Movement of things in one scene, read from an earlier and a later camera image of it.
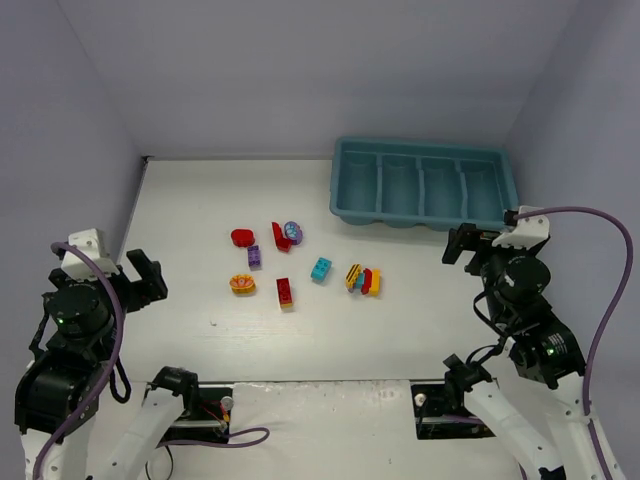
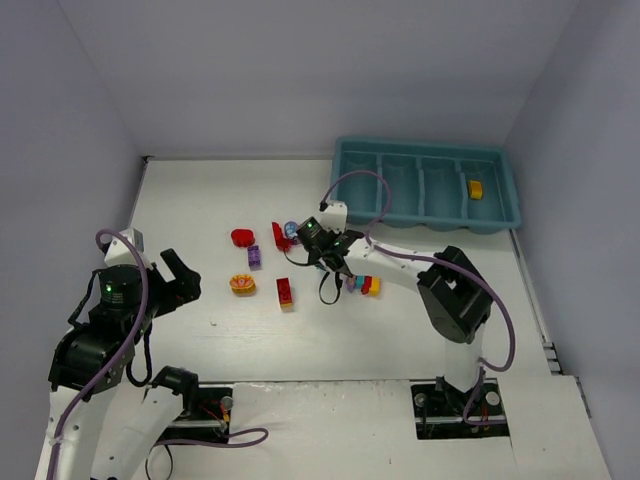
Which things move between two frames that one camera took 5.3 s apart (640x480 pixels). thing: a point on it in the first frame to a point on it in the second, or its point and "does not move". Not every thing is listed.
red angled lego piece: (283, 244) does not move
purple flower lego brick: (293, 231) does not move
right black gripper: (470, 250) to (310, 234)
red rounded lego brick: (242, 237) does not move
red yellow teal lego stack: (284, 293) does not move
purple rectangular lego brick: (254, 257) does not move
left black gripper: (138, 283) to (167, 288)
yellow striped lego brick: (352, 274) to (475, 189)
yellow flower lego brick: (242, 285) does not move
